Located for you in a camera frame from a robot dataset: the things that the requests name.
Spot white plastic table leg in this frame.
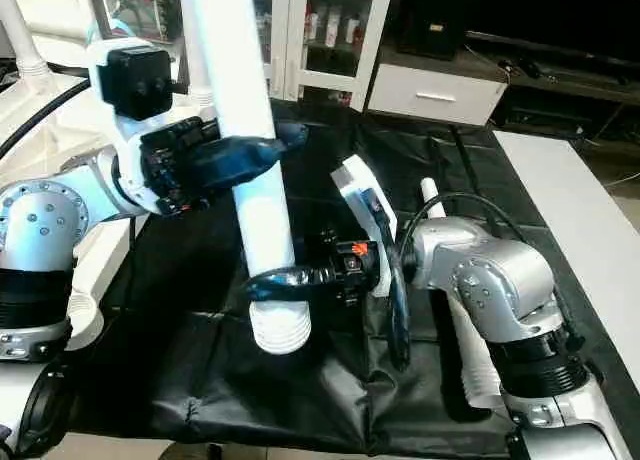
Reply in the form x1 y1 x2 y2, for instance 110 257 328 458
0 0 53 94
178 0 314 357
419 177 503 413

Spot white plastic table top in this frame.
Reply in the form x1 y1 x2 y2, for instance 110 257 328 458
0 73 137 353

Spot white glass-door cabinet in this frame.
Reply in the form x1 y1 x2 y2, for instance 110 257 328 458
254 0 397 104

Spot black work mat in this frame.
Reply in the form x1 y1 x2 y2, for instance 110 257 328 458
60 90 621 459

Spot white drawer unit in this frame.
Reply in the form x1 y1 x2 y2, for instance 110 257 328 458
366 62 507 127

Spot blue grey floor appliance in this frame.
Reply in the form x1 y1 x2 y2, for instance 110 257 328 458
98 0 187 43

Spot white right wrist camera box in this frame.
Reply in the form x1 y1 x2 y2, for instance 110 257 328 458
329 155 400 297

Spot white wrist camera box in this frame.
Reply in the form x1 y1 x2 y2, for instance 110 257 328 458
87 37 206 186
329 155 400 297

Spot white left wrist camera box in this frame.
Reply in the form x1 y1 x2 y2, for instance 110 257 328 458
87 37 206 186

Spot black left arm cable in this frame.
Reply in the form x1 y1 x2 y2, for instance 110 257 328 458
0 75 93 163

